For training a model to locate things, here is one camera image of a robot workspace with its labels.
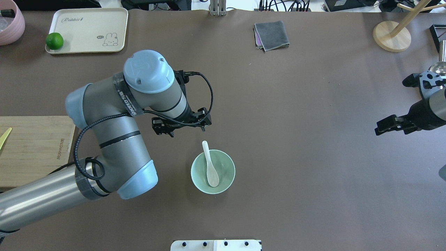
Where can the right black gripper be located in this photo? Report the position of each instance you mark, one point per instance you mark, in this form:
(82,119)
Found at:
(421,113)

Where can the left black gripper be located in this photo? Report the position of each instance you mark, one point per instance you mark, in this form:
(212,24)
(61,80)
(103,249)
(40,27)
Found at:
(191,119)

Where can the green ceramic bowl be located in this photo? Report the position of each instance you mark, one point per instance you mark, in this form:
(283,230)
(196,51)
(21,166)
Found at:
(224,167)

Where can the white ceramic spoon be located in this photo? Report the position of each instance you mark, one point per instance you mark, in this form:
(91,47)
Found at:
(211,173)

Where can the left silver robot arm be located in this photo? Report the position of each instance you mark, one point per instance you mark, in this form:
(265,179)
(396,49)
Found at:
(109,153)

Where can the pink bowl of ice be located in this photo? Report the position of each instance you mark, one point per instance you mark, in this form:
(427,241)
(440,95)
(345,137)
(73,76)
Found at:
(11,28)

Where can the metal scoop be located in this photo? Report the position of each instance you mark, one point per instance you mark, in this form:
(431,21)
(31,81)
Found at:
(440,66)

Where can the wooden mug tree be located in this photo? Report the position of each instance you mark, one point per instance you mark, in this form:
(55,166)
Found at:
(395,37)

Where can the grey folded cloth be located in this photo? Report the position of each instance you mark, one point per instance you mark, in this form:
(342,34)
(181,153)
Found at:
(270,35)

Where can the cream rabbit tray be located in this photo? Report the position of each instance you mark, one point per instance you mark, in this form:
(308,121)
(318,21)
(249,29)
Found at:
(90,30)

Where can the bamboo cutting board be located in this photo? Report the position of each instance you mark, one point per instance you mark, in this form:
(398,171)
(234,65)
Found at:
(36,146)

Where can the green lime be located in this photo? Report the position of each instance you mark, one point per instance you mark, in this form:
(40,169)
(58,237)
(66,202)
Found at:
(54,41)

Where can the yellow plastic knife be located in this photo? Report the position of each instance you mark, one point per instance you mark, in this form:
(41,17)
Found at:
(4,137)

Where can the aluminium frame post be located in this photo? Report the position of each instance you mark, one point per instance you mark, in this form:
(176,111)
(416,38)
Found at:
(217,7)

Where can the white pedestal column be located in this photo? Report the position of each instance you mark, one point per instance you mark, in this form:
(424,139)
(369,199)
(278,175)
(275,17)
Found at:
(217,245)

